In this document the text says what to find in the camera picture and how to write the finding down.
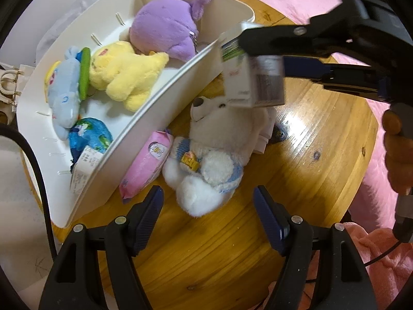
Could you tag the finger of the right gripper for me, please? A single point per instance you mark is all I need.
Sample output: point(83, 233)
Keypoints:
point(345, 78)
point(324, 35)

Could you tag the pink fleece clothing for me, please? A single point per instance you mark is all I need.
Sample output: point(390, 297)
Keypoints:
point(380, 261)

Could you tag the white handbag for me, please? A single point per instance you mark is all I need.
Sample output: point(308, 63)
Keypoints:
point(13, 82)

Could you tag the pink bed quilt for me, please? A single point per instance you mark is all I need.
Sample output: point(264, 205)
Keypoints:
point(373, 206)

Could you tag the yellow plush toy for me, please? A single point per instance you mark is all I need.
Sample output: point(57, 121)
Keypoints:
point(125, 76)

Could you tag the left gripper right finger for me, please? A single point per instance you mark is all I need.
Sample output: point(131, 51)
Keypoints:
point(295, 240)

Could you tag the blue rainbow pony plush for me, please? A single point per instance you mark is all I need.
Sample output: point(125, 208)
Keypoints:
point(66, 86)

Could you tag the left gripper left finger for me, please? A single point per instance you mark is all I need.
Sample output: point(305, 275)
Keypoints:
point(74, 281)

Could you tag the grey cloth-covered object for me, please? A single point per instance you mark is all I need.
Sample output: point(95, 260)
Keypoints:
point(75, 10)

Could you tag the pink tissue pack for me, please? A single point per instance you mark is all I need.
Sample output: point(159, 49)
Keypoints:
point(147, 164)

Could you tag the white tissue packet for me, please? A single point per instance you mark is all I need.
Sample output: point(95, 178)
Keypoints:
point(266, 133)

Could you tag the person's right hand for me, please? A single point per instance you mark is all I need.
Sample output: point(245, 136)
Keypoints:
point(399, 154)

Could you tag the blue patterned ball pouch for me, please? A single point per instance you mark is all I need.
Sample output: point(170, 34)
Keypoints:
point(88, 132)

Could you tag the white floral curtain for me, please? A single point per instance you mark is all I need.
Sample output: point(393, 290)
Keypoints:
point(25, 254)

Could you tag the white bear plush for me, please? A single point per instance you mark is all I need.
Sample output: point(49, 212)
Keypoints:
point(206, 167)

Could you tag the purple plush toy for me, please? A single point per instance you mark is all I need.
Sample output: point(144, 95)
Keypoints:
point(168, 26)

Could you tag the white green medicine box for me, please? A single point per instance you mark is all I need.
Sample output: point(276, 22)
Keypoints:
point(250, 81)

